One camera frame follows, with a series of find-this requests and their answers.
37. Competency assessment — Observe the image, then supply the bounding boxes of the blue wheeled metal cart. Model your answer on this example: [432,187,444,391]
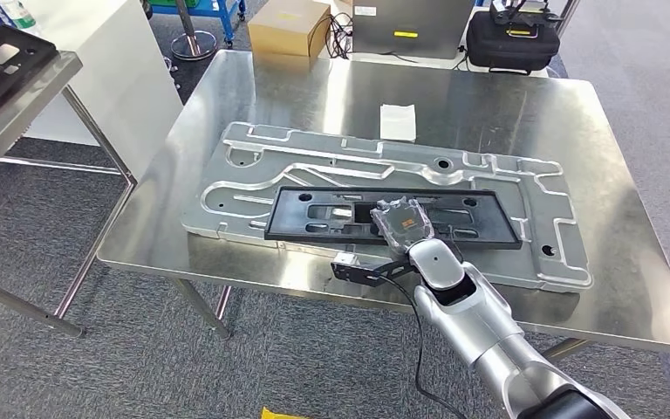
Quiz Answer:
[140,0,248,49]

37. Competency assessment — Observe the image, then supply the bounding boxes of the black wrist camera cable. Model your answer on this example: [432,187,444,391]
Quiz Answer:
[376,272,463,419]

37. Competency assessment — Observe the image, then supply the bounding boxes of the white cabinet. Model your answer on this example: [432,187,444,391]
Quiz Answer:
[19,0,185,182]

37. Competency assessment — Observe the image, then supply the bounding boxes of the grey equipment case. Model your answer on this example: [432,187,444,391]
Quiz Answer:
[351,0,478,61]

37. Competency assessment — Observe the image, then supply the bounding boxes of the black plastic plate frame part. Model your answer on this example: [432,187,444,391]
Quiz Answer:
[0,24,58,137]
[263,186,524,251]

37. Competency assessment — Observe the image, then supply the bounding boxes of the large machined aluminium plate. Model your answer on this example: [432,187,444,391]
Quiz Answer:
[180,121,594,293]

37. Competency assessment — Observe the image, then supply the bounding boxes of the brown cardboard box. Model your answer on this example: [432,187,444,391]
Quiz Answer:
[247,0,333,58]

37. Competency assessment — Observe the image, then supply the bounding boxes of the chrome stanchion post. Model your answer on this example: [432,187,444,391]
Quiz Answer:
[170,0,219,62]

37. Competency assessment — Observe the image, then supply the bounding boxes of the black tangled cables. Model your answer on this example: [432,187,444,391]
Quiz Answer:
[311,12,354,60]

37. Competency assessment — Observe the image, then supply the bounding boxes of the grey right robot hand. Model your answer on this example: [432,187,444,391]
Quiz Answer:
[369,196,435,256]

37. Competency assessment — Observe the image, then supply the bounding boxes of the stainless steel workbench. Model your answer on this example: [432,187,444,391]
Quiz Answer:
[96,49,670,362]
[0,51,139,340]

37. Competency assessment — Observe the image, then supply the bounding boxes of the black carry bag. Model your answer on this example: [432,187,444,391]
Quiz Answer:
[466,0,564,75]

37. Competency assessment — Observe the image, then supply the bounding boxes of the clear bottle green label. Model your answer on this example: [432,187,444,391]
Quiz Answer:
[0,0,38,35]

